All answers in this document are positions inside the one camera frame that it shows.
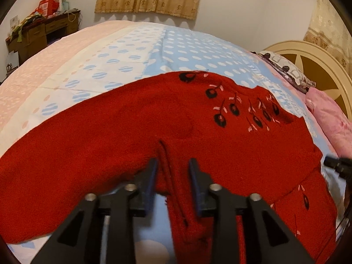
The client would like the cream wooden headboard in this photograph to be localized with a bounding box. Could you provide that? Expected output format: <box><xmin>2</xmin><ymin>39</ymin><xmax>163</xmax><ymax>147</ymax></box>
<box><xmin>266</xmin><ymin>40</ymin><xmax>352</xmax><ymax>119</ymax></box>

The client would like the dark wooden desk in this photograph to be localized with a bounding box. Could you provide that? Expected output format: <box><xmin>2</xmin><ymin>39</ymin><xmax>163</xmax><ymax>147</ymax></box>
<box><xmin>5</xmin><ymin>9</ymin><xmax>81</xmax><ymax>65</ymax></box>

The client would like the red knitted embroidered sweater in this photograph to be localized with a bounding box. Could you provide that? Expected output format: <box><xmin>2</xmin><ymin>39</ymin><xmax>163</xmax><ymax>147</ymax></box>
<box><xmin>1</xmin><ymin>71</ymin><xmax>337</xmax><ymax>263</ymax></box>

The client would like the white patterned pillow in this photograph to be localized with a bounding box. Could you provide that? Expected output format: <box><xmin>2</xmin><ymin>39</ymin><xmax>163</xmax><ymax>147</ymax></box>
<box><xmin>257</xmin><ymin>51</ymin><xmax>316</xmax><ymax>94</ymax></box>

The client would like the green striped cloth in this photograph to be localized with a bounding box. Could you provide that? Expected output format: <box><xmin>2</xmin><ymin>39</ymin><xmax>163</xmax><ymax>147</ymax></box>
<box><xmin>9</xmin><ymin>13</ymin><xmax>45</xmax><ymax>42</ymax></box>

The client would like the pink folded blanket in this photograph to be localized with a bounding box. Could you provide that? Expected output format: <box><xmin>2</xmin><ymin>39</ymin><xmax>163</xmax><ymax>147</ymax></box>
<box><xmin>305</xmin><ymin>88</ymin><xmax>352</xmax><ymax>159</ymax></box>

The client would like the white card on desk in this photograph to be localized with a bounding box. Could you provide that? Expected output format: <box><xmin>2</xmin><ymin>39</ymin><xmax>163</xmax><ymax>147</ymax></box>
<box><xmin>10</xmin><ymin>16</ymin><xmax>20</xmax><ymax>32</ymax></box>

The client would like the clear plastic bottle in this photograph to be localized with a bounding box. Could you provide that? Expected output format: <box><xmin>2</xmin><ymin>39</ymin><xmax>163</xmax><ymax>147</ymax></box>
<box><xmin>61</xmin><ymin>0</ymin><xmax>70</xmax><ymax>11</ymax></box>

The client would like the beige right window curtain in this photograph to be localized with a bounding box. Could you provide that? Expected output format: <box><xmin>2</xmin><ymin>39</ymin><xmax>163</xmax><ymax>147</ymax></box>
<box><xmin>304</xmin><ymin>0</ymin><xmax>352</xmax><ymax>75</ymax></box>

